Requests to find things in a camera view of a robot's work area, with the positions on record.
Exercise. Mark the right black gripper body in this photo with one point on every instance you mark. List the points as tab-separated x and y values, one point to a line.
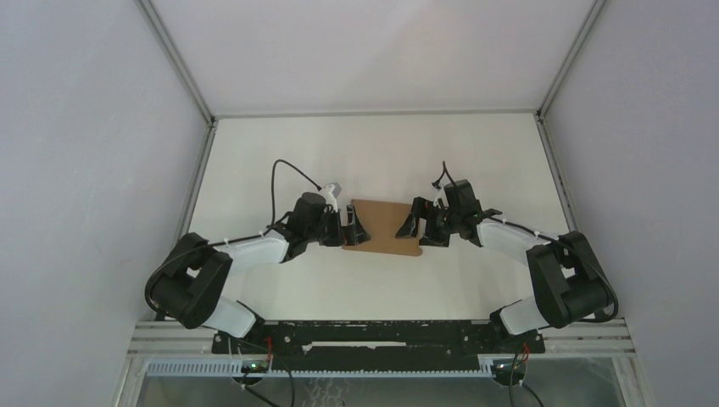
440	224

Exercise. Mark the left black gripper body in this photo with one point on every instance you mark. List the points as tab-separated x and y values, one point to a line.
328	232

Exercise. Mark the brown cardboard box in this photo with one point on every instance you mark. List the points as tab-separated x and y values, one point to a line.
381	220

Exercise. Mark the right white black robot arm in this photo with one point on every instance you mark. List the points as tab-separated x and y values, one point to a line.
568	284

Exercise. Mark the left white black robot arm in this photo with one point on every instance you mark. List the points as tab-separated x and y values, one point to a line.
188	286

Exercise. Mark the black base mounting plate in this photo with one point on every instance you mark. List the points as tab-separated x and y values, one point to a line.
377	344

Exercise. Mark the right green circuit board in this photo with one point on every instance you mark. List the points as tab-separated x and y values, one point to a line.
506	368

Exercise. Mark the green circuit board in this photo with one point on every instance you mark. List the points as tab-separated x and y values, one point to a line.
506	368
255	367

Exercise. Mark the left green circuit board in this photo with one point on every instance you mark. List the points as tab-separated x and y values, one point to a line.
255	367

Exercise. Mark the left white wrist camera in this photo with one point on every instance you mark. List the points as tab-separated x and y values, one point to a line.
330	192

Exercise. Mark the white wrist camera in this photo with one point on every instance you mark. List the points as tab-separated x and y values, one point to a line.
330	192
438	196

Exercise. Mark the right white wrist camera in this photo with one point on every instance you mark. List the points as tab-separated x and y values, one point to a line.
438	196

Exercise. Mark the aluminium frame rail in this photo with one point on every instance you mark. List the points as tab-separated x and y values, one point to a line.
588	340

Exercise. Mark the white slotted cable duct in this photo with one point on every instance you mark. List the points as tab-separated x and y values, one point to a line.
225	368

